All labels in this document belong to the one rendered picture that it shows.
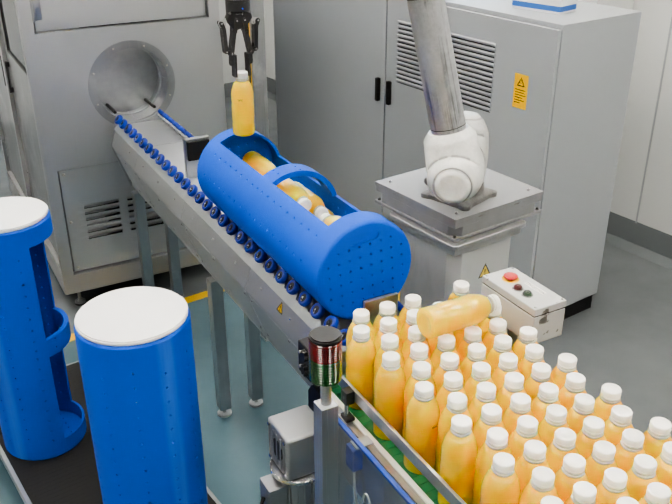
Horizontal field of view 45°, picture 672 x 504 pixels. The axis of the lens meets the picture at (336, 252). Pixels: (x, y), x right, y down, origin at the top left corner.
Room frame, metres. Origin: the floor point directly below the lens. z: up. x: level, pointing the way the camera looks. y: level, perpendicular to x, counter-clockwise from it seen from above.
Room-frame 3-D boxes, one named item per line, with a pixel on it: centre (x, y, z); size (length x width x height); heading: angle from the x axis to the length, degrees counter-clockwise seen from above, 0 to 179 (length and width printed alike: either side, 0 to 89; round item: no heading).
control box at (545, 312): (1.78, -0.46, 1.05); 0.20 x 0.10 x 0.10; 29
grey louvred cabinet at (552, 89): (4.28, -0.45, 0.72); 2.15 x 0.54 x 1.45; 36
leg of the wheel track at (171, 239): (3.64, 0.81, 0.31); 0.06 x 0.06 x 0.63; 29
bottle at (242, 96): (2.55, 0.30, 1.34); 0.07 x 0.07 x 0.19
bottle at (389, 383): (1.47, -0.12, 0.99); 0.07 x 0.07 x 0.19
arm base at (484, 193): (2.44, -0.38, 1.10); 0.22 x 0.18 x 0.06; 48
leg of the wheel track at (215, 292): (2.71, 0.46, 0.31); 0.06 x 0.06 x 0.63; 29
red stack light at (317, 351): (1.31, 0.02, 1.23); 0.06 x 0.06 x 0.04
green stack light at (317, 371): (1.31, 0.02, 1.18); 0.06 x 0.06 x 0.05
